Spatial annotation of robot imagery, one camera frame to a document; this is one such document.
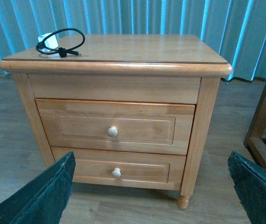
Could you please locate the wooden drawer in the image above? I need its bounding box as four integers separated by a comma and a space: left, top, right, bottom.
52, 147, 186, 190
36, 99, 195, 155

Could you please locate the grey pleated curtain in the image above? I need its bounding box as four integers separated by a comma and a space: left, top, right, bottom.
0, 0, 266, 81

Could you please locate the light wooden nightstand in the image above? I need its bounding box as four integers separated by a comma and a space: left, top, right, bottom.
0, 35, 232, 210

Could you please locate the drawer round knob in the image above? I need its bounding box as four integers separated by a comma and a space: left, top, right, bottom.
107, 126, 118, 137
112, 168, 122, 178

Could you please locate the white charger with black cable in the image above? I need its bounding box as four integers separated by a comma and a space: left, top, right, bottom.
36, 28, 86, 58

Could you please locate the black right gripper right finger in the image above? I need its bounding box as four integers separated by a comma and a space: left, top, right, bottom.
228, 152, 266, 224

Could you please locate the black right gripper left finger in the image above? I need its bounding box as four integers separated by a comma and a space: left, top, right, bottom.
0, 152, 76, 224

